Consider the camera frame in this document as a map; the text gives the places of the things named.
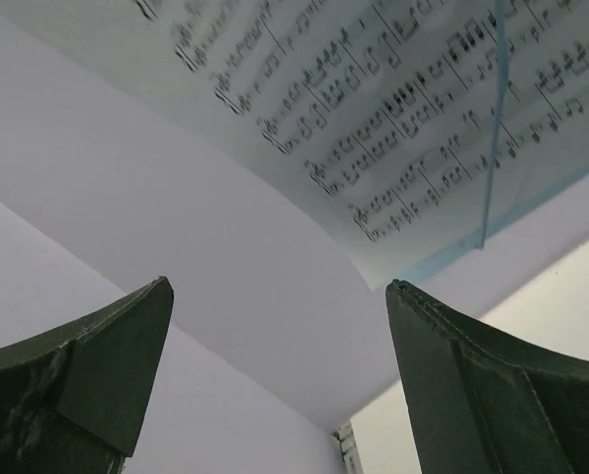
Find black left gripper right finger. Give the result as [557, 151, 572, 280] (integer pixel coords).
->
[385, 280, 589, 473]

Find sheet music pages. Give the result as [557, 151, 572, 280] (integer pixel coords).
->
[0, 0, 589, 292]

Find aluminium frame rail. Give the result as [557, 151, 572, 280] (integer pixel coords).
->
[333, 422, 364, 474]

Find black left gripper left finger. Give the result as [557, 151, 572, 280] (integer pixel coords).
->
[0, 276, 174, 474]

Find blue music stand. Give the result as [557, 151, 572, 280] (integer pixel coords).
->
[390, 1, 589, 279]

